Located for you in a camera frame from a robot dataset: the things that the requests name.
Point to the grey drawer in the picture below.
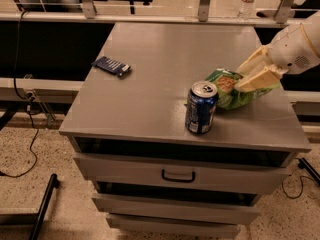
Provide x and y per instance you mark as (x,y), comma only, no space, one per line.
(172,226)
(174,209)

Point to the dark blue snack bar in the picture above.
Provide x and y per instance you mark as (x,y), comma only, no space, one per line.
(111,66)

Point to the middle grey drawer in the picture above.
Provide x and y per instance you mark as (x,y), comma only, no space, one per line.
(174,209)

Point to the blue pepsi can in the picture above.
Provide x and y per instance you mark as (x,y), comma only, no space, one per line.
(200,107)

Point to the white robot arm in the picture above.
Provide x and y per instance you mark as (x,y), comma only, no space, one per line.
(293,50)

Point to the black metal floor leg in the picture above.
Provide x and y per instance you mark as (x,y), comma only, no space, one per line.
(53,183)

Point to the grey drawer cabinet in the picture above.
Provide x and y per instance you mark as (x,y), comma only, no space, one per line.
(143,114)

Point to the bottom grey drawer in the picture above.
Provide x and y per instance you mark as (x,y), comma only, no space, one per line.
(172,226)

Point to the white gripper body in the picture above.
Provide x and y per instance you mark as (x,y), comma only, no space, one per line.
(290,53)

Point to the clear plastic water bottle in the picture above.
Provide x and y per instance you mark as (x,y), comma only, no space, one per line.
(245,9)

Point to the top drawer with black handle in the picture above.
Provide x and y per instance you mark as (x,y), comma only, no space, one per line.
(180,173)

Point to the green rice chip bag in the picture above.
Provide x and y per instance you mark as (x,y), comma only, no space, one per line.
(228,97)

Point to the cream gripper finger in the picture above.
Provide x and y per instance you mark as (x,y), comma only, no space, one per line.
(257,60)
(267,77)

